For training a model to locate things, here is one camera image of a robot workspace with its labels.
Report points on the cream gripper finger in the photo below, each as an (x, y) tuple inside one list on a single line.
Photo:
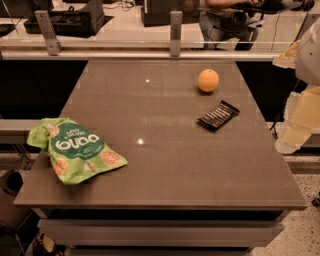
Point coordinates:
[(287, 59), (302, 118)]

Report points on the green rice chip bag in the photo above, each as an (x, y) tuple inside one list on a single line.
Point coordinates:
[(76, 153)]

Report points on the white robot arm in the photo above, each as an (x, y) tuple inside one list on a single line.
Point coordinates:
[(308, 56)]

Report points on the black snack bar wrapper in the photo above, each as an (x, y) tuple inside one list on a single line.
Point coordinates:
[(218, 116)]

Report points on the seated person in background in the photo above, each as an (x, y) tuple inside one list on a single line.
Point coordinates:
[(220, 21)]

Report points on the orange fruit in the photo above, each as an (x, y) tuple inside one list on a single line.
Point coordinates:
[(208, 80)]

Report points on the black equipment box middle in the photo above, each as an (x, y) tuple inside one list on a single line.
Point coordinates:
[(157, 12)]

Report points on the black equipment box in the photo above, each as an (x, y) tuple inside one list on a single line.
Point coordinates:
[(84, 22), (157, 12)]

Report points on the black equipment box left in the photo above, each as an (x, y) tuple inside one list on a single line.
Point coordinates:
[(84, 22)]

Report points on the brown bin lower left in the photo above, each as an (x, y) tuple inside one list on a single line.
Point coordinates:
[(12, 218)]

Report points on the right metal railing bracket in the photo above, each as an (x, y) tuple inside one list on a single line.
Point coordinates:
[(308, 21)]

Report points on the metal railing bracket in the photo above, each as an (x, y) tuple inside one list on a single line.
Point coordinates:
[(308, 21), (46, 27), (175, 33)]

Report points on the middle metal railing bracket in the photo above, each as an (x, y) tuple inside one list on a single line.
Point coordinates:
[(175, 33)]

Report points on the left metal railing bracket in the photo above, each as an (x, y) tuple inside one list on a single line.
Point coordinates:
[(46, 27)]

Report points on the horizontal metal rail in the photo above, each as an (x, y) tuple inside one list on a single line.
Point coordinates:
[(139, 54)]

